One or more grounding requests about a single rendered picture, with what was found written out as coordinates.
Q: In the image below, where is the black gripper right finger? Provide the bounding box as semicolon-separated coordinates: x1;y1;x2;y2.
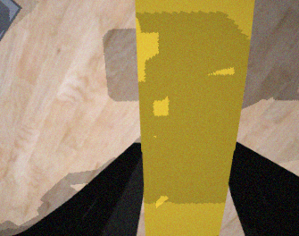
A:
228;142;299;236

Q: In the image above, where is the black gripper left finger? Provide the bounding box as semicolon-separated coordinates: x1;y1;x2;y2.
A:
13;143;145;236

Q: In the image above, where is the yellow bar with orange block end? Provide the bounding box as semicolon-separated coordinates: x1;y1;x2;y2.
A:
135;0;255;236

